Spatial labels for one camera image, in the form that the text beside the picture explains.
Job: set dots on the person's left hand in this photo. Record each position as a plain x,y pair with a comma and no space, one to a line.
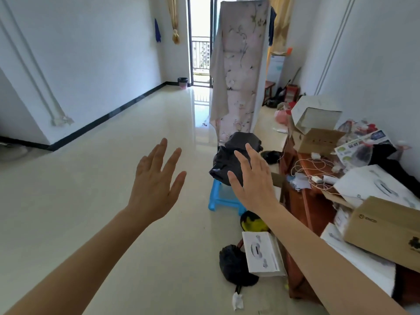
154,190

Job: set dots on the person's right hand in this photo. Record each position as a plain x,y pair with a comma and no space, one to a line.
257,188

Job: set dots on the person's right thumb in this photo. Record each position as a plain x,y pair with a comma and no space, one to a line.
235,185

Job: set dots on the person's left little finger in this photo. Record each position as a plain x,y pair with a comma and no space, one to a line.
141,163

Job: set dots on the person's left thumb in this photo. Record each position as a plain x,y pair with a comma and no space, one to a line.
179,186

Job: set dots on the person's right middle finger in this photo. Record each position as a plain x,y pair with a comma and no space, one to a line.
254,158

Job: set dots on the person's left middle finger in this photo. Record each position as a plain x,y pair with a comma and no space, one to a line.
160,154

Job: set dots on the person's right forearm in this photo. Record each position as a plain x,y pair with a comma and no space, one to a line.
324,268

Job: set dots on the person's left forearm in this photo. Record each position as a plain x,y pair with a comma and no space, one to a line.
75,268

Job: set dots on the black shoes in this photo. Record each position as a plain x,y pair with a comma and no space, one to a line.
270,157

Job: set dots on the blue plastic stool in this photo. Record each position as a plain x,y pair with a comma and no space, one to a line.
219,196

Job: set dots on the black clothing bundle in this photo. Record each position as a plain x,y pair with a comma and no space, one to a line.
226,157

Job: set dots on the yellow black helmet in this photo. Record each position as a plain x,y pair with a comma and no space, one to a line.
252,223

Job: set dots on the pink plastic bag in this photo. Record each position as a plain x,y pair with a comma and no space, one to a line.
281,117

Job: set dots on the crumpled white paper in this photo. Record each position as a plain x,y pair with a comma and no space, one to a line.
300,182

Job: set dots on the white charger plug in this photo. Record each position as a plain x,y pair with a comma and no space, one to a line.
315,156

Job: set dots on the open brown cardboard box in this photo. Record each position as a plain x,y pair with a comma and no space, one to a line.
316,141

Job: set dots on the small wooden stool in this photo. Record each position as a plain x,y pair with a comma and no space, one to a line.
269,90

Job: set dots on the wooden desk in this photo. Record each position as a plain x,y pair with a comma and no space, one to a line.
302,209

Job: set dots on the white power adapter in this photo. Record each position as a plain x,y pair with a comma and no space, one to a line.
323,179

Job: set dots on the black trash bin pink liner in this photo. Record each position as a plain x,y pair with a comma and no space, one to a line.
182,82

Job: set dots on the red plastic stool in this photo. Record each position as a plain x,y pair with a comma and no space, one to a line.
291,92

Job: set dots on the white printed product box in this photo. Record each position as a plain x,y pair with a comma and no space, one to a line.
262,255

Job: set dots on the open white cardboard box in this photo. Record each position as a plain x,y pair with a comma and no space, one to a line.
315,111

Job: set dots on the white hanging cloth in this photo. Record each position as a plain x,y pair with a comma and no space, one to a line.
218,88

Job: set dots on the black plastic bag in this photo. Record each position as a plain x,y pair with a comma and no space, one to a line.
234,265

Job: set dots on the floral bed sheet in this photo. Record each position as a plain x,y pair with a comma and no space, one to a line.
239,68

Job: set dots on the clear bag of packaging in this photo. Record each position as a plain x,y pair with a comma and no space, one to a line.
359,144

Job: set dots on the black balcony railing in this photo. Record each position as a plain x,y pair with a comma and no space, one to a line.
200,54

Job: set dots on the crumpled white tissue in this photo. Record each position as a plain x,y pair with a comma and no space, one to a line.
237,301

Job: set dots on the black framed balcony door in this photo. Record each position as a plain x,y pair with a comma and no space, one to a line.
200,42

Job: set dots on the large white product box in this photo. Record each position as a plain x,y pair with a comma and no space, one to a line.
374,185

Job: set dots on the blue hanging cloth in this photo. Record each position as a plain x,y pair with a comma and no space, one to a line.
157,31

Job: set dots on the dark blue hanging garment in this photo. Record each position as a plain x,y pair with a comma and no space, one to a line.
271,26

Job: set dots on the yellow tied curtain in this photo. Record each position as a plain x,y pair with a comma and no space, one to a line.
173,19

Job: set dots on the black cloth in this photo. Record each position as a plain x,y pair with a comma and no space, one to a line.
398,167

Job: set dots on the flat white box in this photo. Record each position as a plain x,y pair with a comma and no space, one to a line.
361,262

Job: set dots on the closed brown cardboard box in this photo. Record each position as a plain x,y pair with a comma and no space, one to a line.
382,231

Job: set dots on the white wall pipe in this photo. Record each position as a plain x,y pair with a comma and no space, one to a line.
36,72

